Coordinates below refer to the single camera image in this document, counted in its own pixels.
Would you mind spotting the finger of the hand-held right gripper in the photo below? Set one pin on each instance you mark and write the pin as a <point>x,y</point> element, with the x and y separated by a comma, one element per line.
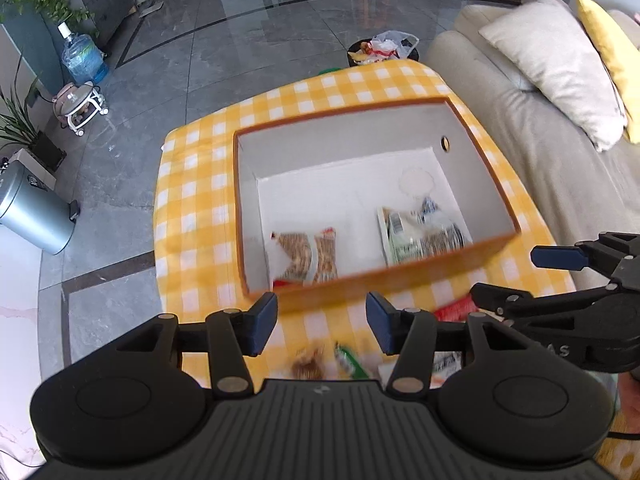
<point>557,258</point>
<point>505,294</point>

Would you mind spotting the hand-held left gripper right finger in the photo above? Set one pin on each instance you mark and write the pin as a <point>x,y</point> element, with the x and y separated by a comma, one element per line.
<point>381,322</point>

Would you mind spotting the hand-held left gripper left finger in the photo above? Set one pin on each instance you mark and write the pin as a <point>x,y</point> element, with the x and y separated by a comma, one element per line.
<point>264,322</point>

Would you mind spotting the green sausage stick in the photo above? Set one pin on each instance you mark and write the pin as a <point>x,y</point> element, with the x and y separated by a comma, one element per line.
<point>350,361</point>

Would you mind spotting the red snack bar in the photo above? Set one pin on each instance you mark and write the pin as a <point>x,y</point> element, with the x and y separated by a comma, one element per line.
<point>452,310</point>

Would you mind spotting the brown nut snack packet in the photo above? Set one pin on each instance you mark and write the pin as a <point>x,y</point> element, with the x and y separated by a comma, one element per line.
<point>307,365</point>

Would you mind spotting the orange cardboard box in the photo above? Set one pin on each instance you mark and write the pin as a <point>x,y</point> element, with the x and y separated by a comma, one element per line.
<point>440,270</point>

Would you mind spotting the brown peanut bar packet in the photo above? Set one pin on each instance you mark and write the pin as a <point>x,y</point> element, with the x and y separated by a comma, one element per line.
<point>300,256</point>

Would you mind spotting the blue white snack packet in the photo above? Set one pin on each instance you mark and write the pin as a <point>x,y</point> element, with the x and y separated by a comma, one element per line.
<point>430,208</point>

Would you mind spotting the beige sofa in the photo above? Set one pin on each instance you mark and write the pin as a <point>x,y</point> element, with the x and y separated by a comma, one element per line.
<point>545,160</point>

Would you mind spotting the yellow checkered tablecloth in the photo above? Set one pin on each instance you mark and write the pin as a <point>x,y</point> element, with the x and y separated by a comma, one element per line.
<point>205,200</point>

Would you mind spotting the white pillow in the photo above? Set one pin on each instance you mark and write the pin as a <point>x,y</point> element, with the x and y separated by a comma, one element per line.
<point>550,55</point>

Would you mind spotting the yellow pillow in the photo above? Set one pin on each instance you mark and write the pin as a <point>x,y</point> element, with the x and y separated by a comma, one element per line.
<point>616,50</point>

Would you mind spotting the silver trash can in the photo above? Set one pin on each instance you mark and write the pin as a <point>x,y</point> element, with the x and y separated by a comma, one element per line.
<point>30,210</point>

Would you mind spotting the black planter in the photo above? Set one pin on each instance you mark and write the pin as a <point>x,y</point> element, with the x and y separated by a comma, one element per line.
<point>48,152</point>

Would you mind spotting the black waste basket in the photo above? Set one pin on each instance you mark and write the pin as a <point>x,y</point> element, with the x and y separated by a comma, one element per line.
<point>356,49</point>

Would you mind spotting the small white stool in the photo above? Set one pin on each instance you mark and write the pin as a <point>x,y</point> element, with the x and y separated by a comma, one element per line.
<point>77,106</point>

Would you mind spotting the blue water bottle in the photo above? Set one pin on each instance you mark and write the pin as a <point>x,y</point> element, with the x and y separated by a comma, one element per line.
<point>84,60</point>

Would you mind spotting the potted leafy plant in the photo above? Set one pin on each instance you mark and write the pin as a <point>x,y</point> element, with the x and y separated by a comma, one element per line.
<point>15,120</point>

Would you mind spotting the flat cardboard piece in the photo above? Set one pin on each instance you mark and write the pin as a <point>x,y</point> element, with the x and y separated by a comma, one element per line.
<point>150,8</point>

